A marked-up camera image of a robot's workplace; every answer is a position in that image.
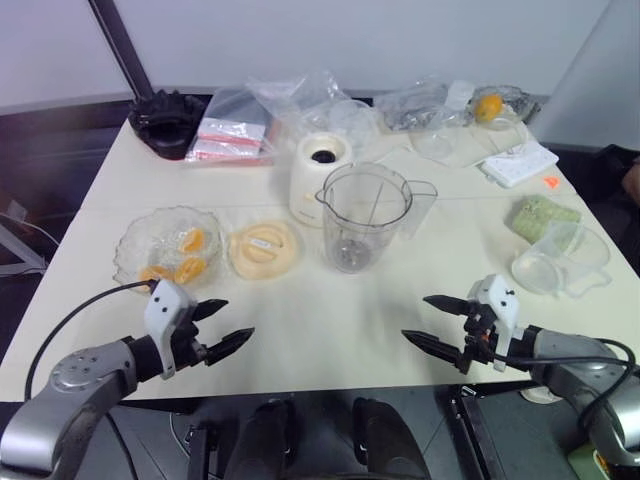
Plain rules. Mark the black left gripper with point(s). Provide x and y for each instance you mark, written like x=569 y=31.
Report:
x=187 y=345

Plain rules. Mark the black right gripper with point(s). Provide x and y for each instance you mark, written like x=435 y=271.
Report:
x=480 y=345

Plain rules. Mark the orange fruit piece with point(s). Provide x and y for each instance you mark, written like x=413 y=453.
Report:
x=190 y=270
x=155 y=274
x=193 y=240

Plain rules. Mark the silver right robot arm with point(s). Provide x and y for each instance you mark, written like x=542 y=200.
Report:
x=575 y=350

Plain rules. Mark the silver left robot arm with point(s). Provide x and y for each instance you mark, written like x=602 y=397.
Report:
x=75 y=380

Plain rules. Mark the cream blender lid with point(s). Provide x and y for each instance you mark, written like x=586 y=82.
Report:
x=270 y=260

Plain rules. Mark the clear blender jug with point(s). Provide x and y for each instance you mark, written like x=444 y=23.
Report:
x=350 y=230

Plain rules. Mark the cream blender base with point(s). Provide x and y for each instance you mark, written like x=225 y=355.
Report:
x=310 y=185

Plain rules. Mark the black round blender part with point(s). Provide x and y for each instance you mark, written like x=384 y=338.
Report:
x=165 y=125

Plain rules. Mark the whole orange fruit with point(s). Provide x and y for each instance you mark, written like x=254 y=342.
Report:
x=488 y=108

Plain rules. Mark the clear glass bowl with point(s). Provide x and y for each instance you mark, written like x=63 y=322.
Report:
x=150 y=235

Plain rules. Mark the dark rounded shape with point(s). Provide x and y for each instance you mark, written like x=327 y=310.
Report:
x=265 y=440
x=390 y=440

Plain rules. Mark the clear plastic measuring cup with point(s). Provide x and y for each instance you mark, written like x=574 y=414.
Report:
x=560 y=265

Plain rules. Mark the green textured block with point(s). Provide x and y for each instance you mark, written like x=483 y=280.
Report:
x=542 y=215

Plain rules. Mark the small orange triangle piece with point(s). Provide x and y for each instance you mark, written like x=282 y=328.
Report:
x=551 y=183

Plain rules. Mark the small clear plastic cup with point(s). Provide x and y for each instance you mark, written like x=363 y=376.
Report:
x=432 y=145

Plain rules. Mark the bag with red white packets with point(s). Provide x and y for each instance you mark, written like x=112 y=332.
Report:
x=225 y=140

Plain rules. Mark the clear bag with dark contents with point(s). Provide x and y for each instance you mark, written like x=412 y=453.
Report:
x=415 y=110

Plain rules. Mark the clear bag holding orange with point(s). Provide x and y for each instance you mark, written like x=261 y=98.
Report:
x=520 y=102

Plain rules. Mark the large crumpled clear plastic bag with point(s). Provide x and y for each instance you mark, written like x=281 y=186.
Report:
x=310 y=100

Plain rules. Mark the black diagonal pole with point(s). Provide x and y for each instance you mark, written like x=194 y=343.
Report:
x=125 y=50

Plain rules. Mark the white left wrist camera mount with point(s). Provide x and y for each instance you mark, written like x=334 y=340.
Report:
x=167 y=305

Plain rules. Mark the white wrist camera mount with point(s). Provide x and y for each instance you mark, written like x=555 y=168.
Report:
x=500 y=295
x=167 y=305

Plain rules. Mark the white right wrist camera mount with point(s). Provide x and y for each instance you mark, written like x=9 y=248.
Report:
x=500 y=295

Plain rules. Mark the black table frame bar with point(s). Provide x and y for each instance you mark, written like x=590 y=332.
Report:
x=470 y=430

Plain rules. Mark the grey metal frame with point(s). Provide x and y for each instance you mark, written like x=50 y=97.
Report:
x=20 y=250

